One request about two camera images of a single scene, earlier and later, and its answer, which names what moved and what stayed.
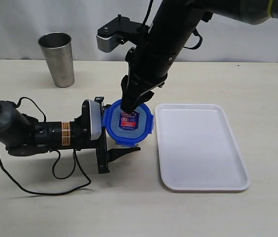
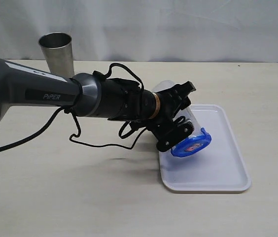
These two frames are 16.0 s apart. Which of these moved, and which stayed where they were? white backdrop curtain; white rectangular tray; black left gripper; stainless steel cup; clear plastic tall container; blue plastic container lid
Moved: black left gripper; blue plastic container lid; clear plastic tall container
Stayed: white rectangular tray; white backdrop curtain; stainless steel cup
